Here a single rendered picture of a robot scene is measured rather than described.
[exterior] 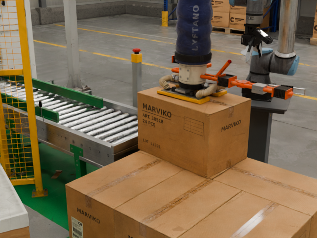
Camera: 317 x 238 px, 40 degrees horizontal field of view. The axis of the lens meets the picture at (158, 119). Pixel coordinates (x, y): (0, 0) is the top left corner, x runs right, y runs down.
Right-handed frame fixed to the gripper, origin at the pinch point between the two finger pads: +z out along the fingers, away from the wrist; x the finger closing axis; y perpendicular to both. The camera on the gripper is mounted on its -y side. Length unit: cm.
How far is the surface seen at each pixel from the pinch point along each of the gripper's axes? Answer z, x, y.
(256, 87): 13.8, 3.4, -4.7
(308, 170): 122, -132, 12
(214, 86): 18.2, 3.6, 23.3
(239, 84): 14.2, 3.5, 6.4
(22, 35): -3, 50, 152
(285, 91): 13.0, 3.1, -21.3
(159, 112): 36, 22, 50
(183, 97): 25.2, 15.3, 37.5
